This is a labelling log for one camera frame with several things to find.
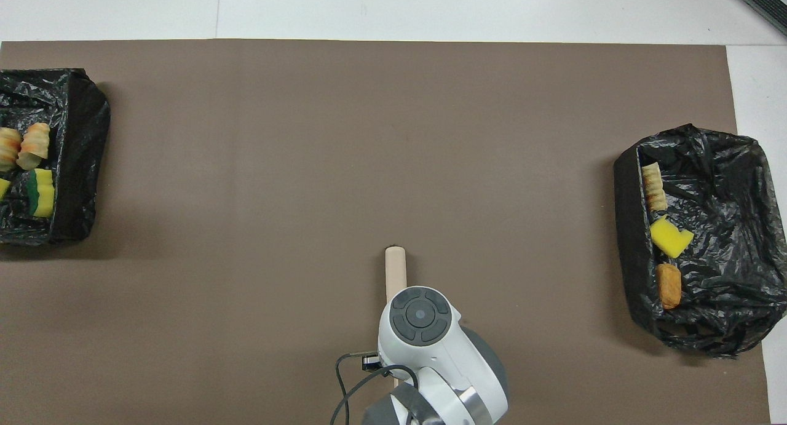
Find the brown table mat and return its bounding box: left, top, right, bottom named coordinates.
left=0, top=39, right=772, bottom=425

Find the beige hand brush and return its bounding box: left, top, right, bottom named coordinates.
left=384, top=246, right=408, bottom=304

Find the jagged pale bread piece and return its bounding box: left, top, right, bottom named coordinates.
left=17, top=122, right=52, bottom=171

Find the wedge yellow sponge piece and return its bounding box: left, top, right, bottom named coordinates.
left=28, top=169, right=56, bottom=218

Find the orange striped bread roll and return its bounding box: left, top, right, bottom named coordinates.
left=642, top=162, right=669, bottom=212

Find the black bag lined bin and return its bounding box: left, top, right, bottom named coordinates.
left=0, top=68, right=112, bottom=247
left=613, top=124, right=787, bottom=359

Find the brown oval bread roll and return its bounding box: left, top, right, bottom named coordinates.
left=655, top=263, right=682, bottom=310

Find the L-shaped yellow sponge piece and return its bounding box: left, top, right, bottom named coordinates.
left=650, top=216, right=695, bottom=259

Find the oval pale bread piece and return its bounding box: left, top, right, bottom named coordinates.
left=0, top=127, right=23, bottom=172

